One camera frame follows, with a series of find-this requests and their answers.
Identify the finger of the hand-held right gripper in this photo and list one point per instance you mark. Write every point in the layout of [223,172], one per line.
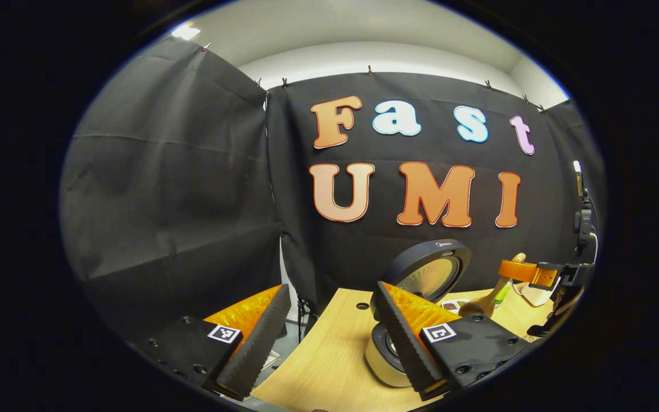
[527,273]

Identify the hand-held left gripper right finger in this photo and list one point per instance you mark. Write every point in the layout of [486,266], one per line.
[404,343]

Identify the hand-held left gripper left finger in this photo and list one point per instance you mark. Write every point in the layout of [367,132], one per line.
[261,349]

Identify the wooden spoon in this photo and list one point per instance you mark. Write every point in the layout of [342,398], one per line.
[498,289]

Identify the black rice cooker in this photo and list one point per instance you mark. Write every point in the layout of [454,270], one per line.
[415,257]

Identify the white toaster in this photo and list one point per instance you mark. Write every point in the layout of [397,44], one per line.
[535,296]

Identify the green drink bottle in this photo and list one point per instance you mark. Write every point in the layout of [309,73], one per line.
[506,293]

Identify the white divided bean dish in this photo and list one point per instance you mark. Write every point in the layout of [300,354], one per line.
[451,305]

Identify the black backdrop cloth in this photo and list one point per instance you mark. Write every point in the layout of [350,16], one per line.
[192,189]

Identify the row of black cloth clips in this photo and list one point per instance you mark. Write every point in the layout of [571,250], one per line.
[369,71]

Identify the ceiling light panel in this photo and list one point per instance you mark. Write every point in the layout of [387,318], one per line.
[186,32]

